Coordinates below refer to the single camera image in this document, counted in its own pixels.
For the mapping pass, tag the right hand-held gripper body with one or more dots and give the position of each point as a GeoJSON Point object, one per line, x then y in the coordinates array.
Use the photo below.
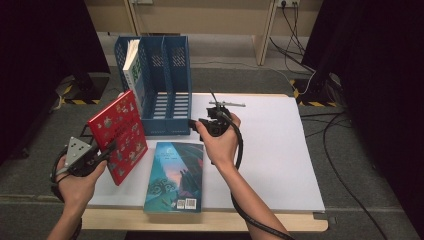
{"type": "Point", "coordinates": [216, 125]}

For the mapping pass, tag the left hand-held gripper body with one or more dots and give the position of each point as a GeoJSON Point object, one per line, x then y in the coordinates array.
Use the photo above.
{"type": "Point", "coordinates": [78, 153]}

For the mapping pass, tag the red book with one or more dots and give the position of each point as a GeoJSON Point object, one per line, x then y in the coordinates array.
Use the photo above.
{"type": "Point", "coordinates": [126, 133]}

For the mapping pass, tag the blue file rack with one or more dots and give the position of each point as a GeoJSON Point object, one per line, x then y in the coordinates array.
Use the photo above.
{"type": "Point", "coordinates": [166, 120]}

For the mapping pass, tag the teal illustrated book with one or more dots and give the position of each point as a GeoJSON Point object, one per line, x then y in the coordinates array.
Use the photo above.
{"type": "Point", "coordinates": [173, 180]}

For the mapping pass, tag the white book with green print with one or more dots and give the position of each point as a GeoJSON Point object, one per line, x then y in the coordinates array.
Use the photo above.
{"type": "Point", "coordinates": [131, 70]}

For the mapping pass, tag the person's right hand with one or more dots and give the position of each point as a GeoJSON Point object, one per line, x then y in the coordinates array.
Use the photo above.
{"type": "Point", "coordinates": [221, 148]}

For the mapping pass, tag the person's left hand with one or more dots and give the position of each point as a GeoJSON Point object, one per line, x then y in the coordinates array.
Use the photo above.
{"type": "Point", "coordinates": [78, 190]}

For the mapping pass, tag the black metal stand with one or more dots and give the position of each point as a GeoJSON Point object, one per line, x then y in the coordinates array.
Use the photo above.
{"type": "Point", "coordinates": [315, 91]}
{"type": "Point", "coordinates": [86, 88]}

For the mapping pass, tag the beige desk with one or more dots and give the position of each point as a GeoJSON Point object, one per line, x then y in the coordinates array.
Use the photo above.
{"type": "Point", "coordinates": [200, 16]}

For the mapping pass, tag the black curtain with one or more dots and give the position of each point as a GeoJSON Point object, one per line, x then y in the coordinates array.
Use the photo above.
{"type": "Point", "coordinates": [40, 50]}
{"type": "Point", "coordinates": [383, 66]}

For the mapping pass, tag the wall socket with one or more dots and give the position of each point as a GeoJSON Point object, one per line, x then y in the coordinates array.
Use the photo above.
{"type": "Point", "coordinates": [288, 3]}

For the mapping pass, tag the grey table bracket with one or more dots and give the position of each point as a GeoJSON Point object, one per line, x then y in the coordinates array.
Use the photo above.
{"type": "Point", "coordinates": [325, 218]}

